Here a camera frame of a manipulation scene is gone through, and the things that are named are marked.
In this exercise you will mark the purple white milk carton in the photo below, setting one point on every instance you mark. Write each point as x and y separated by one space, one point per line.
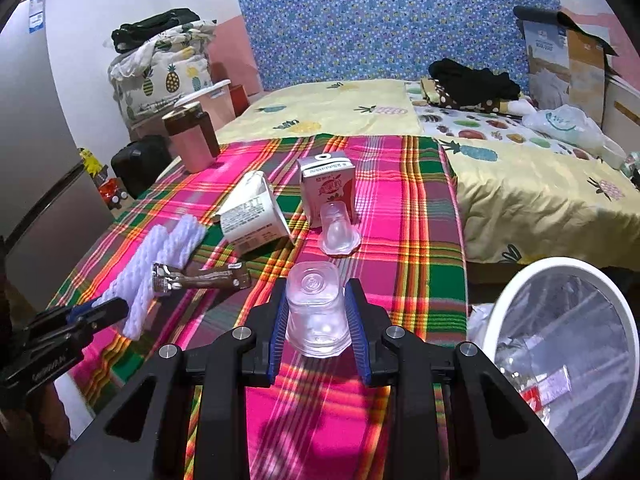
548 389

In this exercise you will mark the blue patterned headboard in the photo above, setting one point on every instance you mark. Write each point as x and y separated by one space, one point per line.
299 41

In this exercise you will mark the black clothes on bed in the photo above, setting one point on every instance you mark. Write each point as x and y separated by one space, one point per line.
465 86

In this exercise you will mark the silver refrigerator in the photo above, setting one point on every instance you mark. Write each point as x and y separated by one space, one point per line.
51 211

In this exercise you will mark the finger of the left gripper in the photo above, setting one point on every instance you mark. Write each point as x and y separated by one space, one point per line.
63 316
115 310

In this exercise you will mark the black suitcase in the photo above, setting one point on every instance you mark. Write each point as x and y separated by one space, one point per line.
139 163

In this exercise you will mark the pink strawberry milk carton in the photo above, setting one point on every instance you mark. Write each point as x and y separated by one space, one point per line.
325 178

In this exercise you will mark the white foam net sleeve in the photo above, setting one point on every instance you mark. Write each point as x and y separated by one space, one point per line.
162 252

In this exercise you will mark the black clothes on pile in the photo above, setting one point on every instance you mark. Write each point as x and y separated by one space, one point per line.
130 36

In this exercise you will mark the brown snack wrapper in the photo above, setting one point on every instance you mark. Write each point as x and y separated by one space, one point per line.
200 277

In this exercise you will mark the white yogurt cup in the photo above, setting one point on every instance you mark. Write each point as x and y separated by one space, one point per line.
250 217

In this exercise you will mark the folded pineapple quilt pile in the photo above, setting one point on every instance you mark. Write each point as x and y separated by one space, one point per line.
167 67

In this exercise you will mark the clear plastic jelly cup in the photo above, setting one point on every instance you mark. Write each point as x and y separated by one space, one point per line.
317 322

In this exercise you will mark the pink tumbler brown lid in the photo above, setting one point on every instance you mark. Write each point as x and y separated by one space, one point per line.
193 136

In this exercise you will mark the pink plaid cloth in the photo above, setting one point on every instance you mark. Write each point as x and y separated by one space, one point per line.
317 421

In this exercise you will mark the white round trash bin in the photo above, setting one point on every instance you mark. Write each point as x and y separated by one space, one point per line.
562 311

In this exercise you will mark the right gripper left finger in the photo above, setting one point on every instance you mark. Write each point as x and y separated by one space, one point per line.
268 323

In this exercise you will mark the cardboard box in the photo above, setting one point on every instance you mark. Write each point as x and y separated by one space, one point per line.
566 64

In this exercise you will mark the yellow pineapple bedsheet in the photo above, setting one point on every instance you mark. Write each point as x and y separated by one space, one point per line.
522 196

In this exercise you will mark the white plastic bag on bed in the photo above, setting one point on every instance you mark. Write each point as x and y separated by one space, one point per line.
572 126

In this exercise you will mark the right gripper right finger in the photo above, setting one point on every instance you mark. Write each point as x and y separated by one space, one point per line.
377 365

